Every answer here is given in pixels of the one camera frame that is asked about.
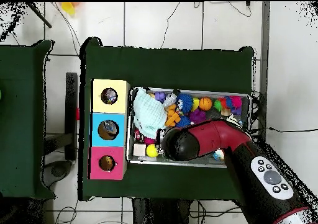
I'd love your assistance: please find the mint green cloth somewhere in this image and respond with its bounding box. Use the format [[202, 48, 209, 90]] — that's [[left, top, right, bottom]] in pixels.
[[132, 87, 169, 140]]

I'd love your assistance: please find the clear plastic packet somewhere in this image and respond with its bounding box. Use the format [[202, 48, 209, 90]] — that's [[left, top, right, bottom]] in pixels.
[[101, 122, 119, 138]]

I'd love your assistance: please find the multicolour cartoon print cloth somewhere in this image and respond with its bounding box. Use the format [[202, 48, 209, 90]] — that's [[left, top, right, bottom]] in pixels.
[[101, 89, 117, 104]]

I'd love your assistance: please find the yellow rubber duck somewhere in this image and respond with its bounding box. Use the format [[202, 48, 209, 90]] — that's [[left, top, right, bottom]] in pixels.
[[100, 156, 115, 171]]

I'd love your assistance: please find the cream yellow cloth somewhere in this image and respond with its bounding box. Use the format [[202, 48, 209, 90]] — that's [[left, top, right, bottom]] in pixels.
[[225, 114, 245, 129]]

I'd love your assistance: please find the shallow clear mesh bin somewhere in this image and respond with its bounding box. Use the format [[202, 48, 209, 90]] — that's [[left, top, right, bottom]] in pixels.
[[126, 87, 251, 170]]

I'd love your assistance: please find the wooden box with three holes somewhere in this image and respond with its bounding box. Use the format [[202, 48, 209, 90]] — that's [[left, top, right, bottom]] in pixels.
[[88, 78, 130, 181]]

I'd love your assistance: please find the orange plastic toy brick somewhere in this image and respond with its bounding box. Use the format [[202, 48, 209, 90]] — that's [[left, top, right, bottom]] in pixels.
[[165, 104, 182, 128]]

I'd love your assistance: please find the yellow ball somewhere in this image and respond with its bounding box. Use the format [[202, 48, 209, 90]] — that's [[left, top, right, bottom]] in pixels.
[[146, 144, 160, 158]]

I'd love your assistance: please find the small wooden cube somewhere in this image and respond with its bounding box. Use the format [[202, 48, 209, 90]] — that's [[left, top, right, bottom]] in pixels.
[[133, 143, 147, 157]]

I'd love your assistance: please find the orange toy basketball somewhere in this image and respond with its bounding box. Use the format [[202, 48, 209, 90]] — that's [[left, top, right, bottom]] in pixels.
[[198, 97, 214, 112]]

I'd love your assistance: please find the pink spiky ball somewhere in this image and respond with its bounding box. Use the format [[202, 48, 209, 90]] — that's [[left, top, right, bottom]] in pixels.
[[228, 96, 243, 110]]

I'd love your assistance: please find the black chair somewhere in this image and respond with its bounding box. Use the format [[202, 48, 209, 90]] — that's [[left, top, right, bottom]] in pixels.
[[43, 72, 80, 187]]

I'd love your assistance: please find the grey metal beam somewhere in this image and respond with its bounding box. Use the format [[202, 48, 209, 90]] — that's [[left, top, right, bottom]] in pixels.
[[255, 1, 271, 145]]

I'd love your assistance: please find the green cloth side table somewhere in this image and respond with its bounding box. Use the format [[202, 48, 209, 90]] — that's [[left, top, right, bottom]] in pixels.
[[0, 39, 55, 200]]

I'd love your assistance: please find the yellow floor object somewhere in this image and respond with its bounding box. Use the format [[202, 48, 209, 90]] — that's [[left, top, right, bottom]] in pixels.
[[60, 2, 78, 16]]

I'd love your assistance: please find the black rod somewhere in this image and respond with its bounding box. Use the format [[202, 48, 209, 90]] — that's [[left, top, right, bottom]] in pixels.
[[24, 2, 53, 29]]

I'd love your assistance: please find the black cable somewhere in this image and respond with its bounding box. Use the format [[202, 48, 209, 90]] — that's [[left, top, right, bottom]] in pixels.
[[160, 1, 182, 50], [250, 91, 318, 140]]

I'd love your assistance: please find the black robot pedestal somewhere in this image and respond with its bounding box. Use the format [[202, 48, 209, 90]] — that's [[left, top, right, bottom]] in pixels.
[[131, 198, 196, 224]]

